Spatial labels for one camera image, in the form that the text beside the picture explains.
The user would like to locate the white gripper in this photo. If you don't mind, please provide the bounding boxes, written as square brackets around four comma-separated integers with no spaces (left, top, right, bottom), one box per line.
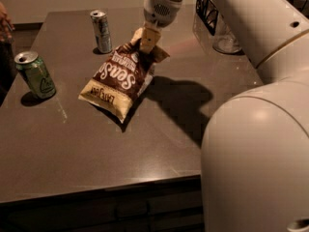
[139,0,182,54]

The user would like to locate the wire mesh cup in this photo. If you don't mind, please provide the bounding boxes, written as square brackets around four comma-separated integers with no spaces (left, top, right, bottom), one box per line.
[212,20,241,54]

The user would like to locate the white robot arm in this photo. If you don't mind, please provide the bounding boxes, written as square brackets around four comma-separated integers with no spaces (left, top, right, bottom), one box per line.
[201,0,309,232]

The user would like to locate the green soda can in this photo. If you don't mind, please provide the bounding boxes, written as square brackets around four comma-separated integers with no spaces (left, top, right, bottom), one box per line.
[14,51,56,100]

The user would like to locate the silver slim can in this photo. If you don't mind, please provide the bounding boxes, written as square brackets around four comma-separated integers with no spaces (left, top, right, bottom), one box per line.
[90,10,112,54]

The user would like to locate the black wire basket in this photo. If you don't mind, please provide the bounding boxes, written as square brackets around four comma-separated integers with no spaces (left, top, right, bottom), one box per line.
[196,0,219,36]

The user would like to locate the brown chip bag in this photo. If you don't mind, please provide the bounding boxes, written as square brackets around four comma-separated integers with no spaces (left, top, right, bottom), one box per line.
[78,27,169,123]

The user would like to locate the dark cabinet drawers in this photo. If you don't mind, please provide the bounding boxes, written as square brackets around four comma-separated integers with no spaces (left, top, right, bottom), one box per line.
[0,176,205,232]

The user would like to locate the person's hand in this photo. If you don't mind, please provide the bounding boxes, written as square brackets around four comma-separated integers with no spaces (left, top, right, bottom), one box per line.
[0,2,14,42]

